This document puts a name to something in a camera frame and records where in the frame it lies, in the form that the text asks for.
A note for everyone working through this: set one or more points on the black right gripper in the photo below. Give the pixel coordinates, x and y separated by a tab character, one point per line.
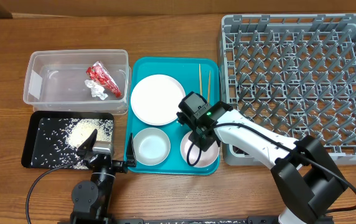
203	145

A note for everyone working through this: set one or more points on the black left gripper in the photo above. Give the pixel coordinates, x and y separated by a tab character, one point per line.
122	166

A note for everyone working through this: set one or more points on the pink shallow bowl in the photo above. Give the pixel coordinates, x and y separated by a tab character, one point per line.
207	158

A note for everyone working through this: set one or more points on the grey bowl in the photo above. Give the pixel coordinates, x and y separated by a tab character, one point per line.
151	146

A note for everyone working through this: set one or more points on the white rice grains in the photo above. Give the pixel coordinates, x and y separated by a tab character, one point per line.
58	139

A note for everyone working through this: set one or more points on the wooden chopstick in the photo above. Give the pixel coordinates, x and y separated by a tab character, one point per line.
200	81
209	87

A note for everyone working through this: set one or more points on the pink round plate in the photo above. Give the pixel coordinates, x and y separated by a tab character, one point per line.
155	99

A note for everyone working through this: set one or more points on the clear plastic wrap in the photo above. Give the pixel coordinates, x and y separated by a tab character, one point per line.
96	89

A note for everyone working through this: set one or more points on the red snack wrapper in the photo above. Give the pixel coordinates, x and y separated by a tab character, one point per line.
98	73

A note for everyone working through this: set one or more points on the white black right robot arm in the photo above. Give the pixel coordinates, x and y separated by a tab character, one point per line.
307	178

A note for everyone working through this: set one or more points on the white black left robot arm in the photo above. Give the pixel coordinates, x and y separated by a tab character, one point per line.
91	198

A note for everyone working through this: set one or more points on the clear plastic waste bin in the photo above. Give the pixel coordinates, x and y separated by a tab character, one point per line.
55	80

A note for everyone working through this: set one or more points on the grey plastic dishwasher rack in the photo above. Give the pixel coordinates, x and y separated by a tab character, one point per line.
294	74

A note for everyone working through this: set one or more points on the black plastic tray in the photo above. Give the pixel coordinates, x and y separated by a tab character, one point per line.
34	123

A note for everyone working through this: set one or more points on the teal plastic tray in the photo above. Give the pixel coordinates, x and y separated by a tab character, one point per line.
186	72

